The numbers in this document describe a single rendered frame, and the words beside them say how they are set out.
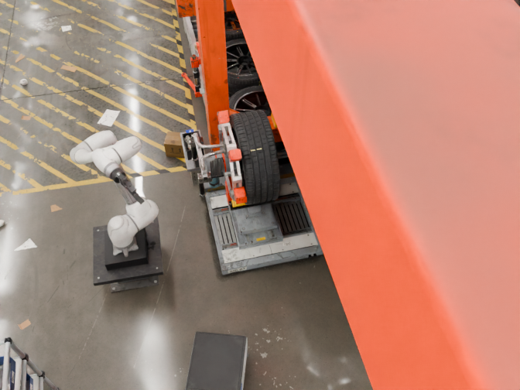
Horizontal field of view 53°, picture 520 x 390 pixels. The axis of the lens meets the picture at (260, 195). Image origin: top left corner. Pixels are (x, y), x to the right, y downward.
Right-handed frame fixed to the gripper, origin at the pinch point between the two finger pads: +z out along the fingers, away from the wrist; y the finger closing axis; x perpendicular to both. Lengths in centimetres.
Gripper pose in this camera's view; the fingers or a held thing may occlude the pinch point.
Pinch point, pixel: (137, 195)
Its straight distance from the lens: 292.0
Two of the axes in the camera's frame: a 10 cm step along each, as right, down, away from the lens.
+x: -7.2, 6.4, -2.6
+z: 6.8, 5.9, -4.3
